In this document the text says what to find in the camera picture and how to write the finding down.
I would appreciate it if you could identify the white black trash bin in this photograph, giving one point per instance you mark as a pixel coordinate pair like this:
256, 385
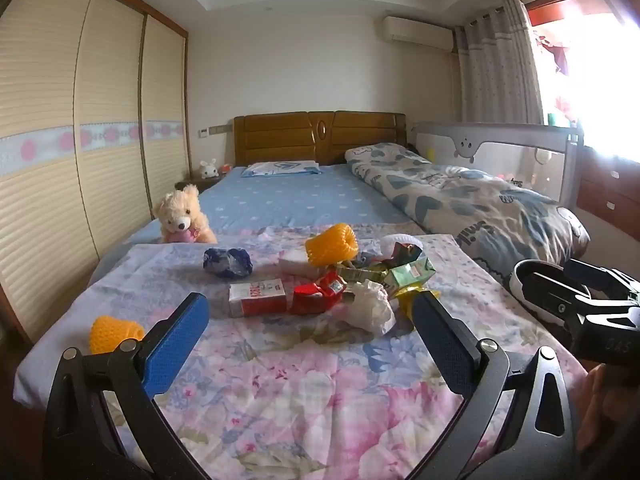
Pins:
517, 285

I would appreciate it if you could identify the white tissue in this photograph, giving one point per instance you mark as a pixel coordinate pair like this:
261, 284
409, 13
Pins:
370, 307

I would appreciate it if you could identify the wooden headboard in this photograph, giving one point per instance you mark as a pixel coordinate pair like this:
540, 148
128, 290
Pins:
280, 135

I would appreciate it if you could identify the person's right hand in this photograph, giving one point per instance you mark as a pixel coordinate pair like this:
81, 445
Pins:
595, 415

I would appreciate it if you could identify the large yellow foam fruit net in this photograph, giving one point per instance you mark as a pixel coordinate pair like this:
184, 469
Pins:
330, 245

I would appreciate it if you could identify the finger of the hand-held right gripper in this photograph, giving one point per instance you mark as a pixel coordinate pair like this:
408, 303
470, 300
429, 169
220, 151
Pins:
555, 296
595, 275

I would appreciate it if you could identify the beige teddy bear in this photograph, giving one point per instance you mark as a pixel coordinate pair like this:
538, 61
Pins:
180, 210

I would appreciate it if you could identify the small yellow foam fruit net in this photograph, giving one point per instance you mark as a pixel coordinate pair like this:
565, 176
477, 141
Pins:
112, 332

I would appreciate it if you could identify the pink floral sheet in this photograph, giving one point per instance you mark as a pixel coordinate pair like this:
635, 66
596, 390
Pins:
300, 385

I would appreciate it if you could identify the grey dotted curtain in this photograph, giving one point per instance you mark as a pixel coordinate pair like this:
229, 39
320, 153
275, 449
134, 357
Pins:
495, 70

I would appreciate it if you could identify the white hanging toy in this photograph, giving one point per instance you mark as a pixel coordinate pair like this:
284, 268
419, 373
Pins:
543, 156

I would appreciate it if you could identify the grey bed guard rail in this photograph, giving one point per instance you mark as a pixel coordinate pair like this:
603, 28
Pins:
500, 132

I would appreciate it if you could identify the wall switch panel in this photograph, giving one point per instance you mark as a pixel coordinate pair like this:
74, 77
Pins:
220, 130

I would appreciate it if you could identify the blue white pillow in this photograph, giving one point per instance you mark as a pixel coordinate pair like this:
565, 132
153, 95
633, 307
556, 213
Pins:
280, 169

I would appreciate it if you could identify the grey quilt with blue hearts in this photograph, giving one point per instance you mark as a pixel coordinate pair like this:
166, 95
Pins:
450, 195

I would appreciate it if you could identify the green spouted drink pouch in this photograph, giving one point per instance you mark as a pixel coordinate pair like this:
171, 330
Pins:
360, 274

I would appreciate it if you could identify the wooden nightstand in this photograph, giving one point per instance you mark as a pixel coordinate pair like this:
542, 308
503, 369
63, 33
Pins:
192, 185

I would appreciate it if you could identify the green drink carton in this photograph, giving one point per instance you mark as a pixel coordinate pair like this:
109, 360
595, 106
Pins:
412, 275

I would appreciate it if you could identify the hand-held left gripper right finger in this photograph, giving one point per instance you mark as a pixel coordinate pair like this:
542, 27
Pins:
440, 345

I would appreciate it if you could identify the white air conditioner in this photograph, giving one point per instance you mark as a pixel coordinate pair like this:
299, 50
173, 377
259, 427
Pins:
417, 32

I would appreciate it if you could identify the yellow wrapper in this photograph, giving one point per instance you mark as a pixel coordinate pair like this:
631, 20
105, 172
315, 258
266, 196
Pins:
407, 297

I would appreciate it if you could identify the red white carton box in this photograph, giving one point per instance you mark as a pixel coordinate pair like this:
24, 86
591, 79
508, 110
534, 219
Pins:
257, 300

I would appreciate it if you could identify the white rabbit toy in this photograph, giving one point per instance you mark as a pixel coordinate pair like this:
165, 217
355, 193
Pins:
209, 170

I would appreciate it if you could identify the blue dotted bed sheet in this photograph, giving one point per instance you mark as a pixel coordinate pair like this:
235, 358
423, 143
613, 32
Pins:
300, 195

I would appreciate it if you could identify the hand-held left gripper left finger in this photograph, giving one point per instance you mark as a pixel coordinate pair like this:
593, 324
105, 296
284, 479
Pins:
175, 340

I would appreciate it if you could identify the red-brown drawer cabinet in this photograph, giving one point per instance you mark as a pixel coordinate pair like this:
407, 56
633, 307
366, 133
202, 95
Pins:
610, 185

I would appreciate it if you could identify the bright window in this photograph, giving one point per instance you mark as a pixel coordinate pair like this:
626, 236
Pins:
595, 85

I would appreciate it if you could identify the cream slatted sliding wardrobe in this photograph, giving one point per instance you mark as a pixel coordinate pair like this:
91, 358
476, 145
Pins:
45, 110

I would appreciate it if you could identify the red snack bag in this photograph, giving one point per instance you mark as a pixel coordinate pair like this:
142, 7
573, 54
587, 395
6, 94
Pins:
315, 297

